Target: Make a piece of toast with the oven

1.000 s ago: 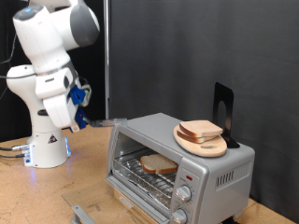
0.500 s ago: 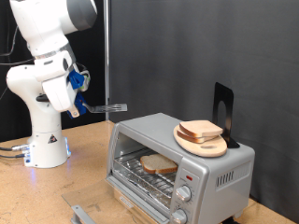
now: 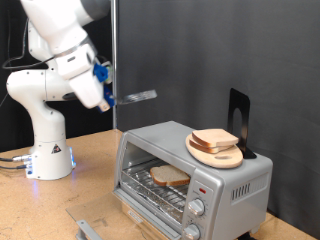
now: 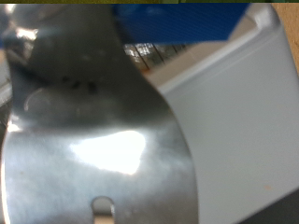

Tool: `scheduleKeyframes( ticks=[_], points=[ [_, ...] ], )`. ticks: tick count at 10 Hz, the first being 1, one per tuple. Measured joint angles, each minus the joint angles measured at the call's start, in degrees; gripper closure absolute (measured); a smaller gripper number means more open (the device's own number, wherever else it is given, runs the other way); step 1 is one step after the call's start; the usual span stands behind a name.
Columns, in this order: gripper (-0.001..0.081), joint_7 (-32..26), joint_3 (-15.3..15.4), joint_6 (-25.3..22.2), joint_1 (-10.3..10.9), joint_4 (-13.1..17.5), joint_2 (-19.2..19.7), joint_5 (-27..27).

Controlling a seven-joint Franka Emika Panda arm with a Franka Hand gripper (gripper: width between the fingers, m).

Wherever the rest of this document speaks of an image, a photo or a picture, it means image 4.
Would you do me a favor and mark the wire oven rack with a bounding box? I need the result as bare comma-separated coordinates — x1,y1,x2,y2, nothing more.
123,42,190,70

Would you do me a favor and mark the silver toaster oven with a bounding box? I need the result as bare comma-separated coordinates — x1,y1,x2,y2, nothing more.
122,3,299,224

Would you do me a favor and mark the black spatula with blue block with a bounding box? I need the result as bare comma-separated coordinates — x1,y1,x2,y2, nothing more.
0,3,250,224

